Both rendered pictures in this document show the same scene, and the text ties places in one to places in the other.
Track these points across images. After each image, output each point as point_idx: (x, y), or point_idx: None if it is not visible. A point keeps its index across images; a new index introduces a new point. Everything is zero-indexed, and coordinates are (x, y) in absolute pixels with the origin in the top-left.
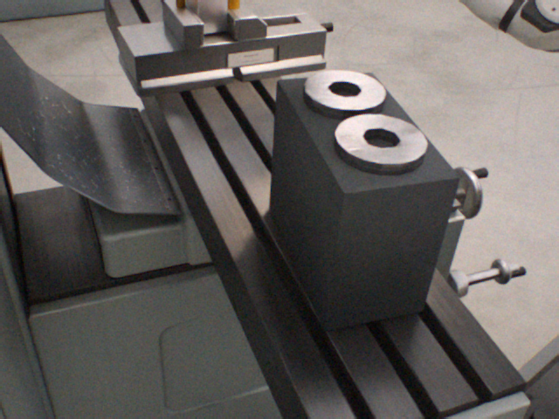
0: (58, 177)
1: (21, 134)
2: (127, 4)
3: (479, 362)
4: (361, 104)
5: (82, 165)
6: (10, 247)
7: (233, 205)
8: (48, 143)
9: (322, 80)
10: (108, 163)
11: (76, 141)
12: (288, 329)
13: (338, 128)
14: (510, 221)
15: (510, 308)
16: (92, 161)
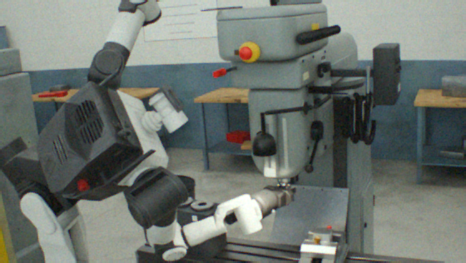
0: (275, 219)
1: (284, 205)
2: (412, 262)
3: (148, 247)
4: (194, 203)
5: (289, 232)
6: None
7: (235, 241)
8: (294, 220)
9: (210, 203)
10: (296, 245)
11: (304, 234)
12: None
13: (191, 198)
14: None
15: None
16: (294, 237)
